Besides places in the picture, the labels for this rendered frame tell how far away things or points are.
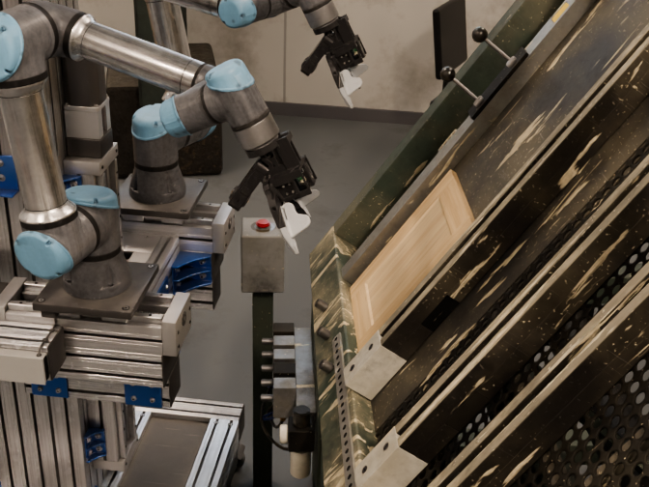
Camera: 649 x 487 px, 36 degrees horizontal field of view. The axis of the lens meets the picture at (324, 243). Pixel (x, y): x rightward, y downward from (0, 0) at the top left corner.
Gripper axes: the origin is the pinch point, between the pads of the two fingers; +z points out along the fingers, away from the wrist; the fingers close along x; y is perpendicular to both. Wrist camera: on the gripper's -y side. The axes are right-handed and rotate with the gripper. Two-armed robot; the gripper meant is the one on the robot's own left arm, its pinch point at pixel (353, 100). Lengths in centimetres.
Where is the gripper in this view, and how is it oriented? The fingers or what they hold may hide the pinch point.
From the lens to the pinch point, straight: 246.8
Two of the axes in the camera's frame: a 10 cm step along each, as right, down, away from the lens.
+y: 8.9, -3.3, -3.3
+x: 1.5, -4.6, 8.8
